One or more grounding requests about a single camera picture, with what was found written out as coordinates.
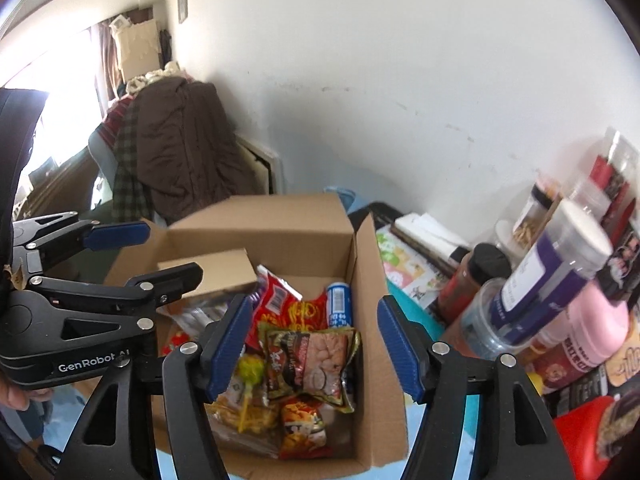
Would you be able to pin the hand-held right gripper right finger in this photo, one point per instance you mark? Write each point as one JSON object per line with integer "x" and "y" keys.
{"x": 400, "y": 350}

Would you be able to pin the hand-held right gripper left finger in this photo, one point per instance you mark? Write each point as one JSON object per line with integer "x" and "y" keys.
{"x": 227, "y": 350}

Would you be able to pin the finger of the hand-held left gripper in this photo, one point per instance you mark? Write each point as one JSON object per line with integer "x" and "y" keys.
{"x": 117, "y": 235}
{"x": 165, "y": 280}

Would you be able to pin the yellow green lollipop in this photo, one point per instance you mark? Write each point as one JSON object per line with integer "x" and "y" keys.
{"x": 249, "y": 370}

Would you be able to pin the grey white snack packet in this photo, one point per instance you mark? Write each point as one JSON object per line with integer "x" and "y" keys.
{"x": 200, "y": 315}

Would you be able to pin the clear bag yellow snacks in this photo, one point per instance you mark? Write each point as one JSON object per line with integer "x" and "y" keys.
{"x": 230, "y": 415}

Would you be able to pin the blue tablet tube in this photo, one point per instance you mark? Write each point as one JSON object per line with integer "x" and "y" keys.
{"x": 340, "y": 305}

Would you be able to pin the red and silver snack packet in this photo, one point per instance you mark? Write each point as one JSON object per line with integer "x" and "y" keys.
{"x": 277, "y": 290}

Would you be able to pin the red packet yellow print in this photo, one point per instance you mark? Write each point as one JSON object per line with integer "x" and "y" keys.
{"x": 300, "y": 317}

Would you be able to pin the dark peanut snack packet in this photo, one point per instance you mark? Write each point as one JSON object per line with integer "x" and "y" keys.
{"x": 315, "y": 365}

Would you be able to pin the small orange red packet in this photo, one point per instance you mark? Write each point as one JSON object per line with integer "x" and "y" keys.
{"x": 302, "y": 430}

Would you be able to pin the brown cardboard box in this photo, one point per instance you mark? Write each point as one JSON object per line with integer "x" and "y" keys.
{"x": 295, "y": 230}

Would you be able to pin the person's left forearm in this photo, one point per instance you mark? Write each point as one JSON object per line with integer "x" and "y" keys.
{"x": 20, "y": 440}

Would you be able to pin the person's left hand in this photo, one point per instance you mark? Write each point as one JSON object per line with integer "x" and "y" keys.
{"x": 20, "y": 396}

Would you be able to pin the dark green seat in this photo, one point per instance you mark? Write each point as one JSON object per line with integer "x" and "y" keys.
{"x": 107, "y": 212}

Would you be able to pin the teal table mat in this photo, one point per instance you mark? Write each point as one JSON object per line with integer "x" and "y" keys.
{"x": 415, "y": 315}

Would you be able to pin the green plaid shirt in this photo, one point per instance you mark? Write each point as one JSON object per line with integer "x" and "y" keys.
{"x": 130, "y": 170}

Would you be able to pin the brown wooden furniture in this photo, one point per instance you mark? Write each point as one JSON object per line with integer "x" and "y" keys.
{"x": 60, "y": 185}

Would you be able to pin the grey chair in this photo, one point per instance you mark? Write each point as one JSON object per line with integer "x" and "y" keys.
{"x": 102, "y": 160}

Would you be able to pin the clear round tub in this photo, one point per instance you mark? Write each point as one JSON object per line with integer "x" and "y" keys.
{"x": 475, "y": 330}

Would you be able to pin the colourful picture book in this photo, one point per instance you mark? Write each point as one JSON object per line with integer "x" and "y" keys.
{"x": 405, "y": 265}

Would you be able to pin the red spice jar black lid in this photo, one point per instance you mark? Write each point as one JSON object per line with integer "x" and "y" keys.
{"x": 470, "y": 280}

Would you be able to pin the brown padded jacket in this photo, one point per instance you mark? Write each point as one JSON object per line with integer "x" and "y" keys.
{"x": 190, "y": 145}

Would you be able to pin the red striped cloth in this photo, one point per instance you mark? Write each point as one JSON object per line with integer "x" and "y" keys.
{"x": 117, "y": 117}

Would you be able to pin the white paper stack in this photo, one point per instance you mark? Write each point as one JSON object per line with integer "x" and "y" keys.
{"x": 430, "y": 230}

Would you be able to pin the black tray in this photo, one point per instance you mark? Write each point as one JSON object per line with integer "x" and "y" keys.
{"x": 372, "y": 212}

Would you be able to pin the white framed panel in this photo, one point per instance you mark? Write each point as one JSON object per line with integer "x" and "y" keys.
{"x": 262, "y": 165}

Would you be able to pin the white round lid container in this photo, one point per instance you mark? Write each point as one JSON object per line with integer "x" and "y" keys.
{"x": 509, "y": 237}

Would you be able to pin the beige bedding pile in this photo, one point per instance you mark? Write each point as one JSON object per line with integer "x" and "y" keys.
{"x": 152, "y": 77}

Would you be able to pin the bright window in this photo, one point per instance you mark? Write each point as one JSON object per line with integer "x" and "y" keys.
{"x": 55, "y": 85}

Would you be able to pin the blue plastic container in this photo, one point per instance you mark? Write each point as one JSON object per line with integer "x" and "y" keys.
{"x": 341, "y": 196}

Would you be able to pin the clear jar purple label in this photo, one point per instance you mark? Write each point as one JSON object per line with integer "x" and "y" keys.
{"x": 545, "y": 270}

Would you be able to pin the brown curtain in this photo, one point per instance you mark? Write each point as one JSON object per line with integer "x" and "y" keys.
{"x": 105, "y": 60}

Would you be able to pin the beige cardboard board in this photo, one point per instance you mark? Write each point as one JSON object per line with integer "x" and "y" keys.
{"x": 137, "y": 52}

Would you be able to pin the black snack bag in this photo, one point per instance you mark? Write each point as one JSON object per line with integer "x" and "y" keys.
{"x": 585, "y": 385}

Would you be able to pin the nut jar black lid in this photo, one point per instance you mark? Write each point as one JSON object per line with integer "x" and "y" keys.
{"x": 535, "y": 215}

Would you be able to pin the pink bottle red label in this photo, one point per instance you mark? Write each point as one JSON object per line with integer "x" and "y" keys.
{"x": 590, "y": 330}

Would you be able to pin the dark hanging garment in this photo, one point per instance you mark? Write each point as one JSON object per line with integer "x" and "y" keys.
{"x": 165, "y": 47}

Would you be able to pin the red canister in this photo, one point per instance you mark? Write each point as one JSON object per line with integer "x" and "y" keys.
{"x": 595, "y": 445}

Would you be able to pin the clear jar dark label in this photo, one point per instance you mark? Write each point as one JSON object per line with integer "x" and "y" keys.
{"x": 620, "y": 265}

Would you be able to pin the tall jar red contents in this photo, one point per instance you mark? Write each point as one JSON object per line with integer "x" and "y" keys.
{"x": 612, "y": 175}

